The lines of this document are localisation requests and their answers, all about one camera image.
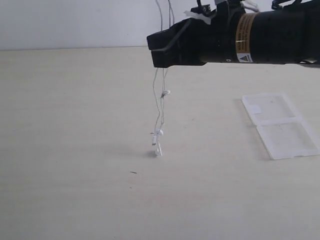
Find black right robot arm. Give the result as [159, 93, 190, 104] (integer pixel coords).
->
[146, 0, 320, 69]

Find clear plastic storage case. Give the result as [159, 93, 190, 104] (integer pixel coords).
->
[242, 93, 320, 160]

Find white wired earphones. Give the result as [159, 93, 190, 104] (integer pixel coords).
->
[151, 0, 176, 157]

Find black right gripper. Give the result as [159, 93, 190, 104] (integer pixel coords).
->
[146, 12, 240, 68]

